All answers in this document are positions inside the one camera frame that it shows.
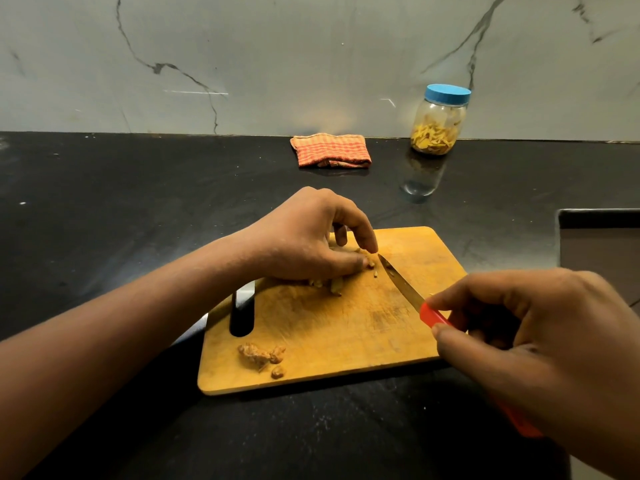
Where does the person's right hand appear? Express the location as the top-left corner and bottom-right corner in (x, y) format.
(425, 268), (640, 441)

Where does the person's left hand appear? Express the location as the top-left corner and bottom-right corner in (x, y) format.
(235, 186), (379, 283)

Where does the pile of ginger slices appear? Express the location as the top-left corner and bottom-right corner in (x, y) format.
(307, 247), (379, 297)

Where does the red handled knife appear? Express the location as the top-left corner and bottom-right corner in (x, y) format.
(377, 253), (545, 440)

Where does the knobby ginger piece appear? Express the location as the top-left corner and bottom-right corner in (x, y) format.
(237, 343), (272, 373)

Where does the blue-lidded plastic jar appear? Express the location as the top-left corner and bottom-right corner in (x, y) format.
(409, 83), (473, 157)

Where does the person's left forearm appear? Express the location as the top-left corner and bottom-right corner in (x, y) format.
(0, 232), (269, 480)

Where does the blue jar lid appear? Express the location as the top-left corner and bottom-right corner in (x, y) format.
(424, 83), (473, 107)

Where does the orange checked cloth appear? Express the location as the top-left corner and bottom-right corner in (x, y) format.
(289, 133), (373, 169)

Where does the beige cabinet door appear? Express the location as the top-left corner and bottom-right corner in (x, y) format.
(555, 208), (640, 315)

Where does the wooden cutting board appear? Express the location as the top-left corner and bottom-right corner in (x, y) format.
(197, 226), (469, 397)

